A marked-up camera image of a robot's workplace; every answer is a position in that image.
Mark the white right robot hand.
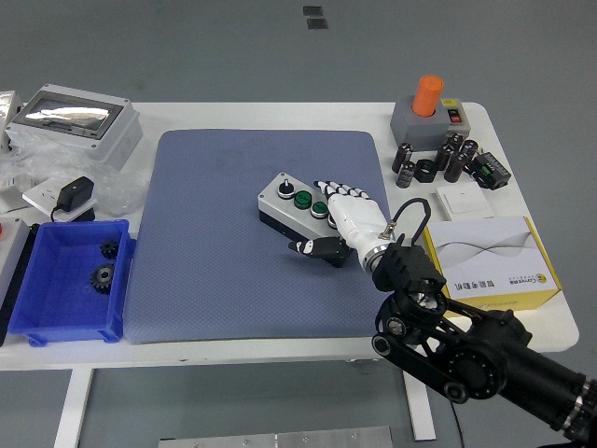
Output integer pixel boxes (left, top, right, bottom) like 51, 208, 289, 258
287, 179, 397, 274

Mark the grey push button control box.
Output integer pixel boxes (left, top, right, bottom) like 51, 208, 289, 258
257, 171, 349, 244

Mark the grey box with red button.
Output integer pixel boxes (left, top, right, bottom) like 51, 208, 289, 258
0, 217, 32, 304

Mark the grey block holder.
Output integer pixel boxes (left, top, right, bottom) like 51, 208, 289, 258
389, 95, 452, 153

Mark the orange cylinder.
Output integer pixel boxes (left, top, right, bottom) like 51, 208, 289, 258
411, 75, 445, 119

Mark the white and yellow cardboard box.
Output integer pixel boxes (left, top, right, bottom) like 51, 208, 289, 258
422, 215, 563, 318

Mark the black module with green terminal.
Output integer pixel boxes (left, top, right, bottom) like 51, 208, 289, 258
470, 151, 513, 190

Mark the blue-grey table mat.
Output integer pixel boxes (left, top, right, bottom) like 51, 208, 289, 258
124, 129, 397, 345

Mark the white table leg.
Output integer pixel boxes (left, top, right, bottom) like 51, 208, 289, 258
403, 368, 437, 442
53, 368, 94, 448

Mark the grey metal plate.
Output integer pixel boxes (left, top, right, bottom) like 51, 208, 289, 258
158, 425, 393, 448

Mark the large black gear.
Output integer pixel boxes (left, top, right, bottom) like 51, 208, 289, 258
88, 262, 116, 296

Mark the black power adapter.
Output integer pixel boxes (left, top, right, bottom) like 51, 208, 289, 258
49, 175, 97, 223

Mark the clear plastic bag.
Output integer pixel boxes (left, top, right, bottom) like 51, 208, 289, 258
0, 134, 146, 218

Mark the blue plastic bin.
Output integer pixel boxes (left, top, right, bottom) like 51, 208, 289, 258
7, 218, 137, 347

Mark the silver shiny box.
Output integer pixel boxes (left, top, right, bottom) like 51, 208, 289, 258
0, 91, 24, 153

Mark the black ring nut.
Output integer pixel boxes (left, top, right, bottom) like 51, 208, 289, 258
414, 159, 438, 184

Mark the white wall switch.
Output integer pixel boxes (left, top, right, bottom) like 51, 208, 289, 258
436, 181, 495, 221

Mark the grey switch box yellow label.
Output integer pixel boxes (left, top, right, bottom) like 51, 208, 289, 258
440, 98, 472, 141

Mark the black table cable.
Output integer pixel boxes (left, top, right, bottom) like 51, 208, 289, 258
449, 399, 465, 448

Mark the grey enclosure with clear window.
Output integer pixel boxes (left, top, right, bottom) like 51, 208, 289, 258
4, 83, 144, 172

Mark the white wall socket plate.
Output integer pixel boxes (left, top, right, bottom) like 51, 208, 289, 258
21, 179, 98, 218

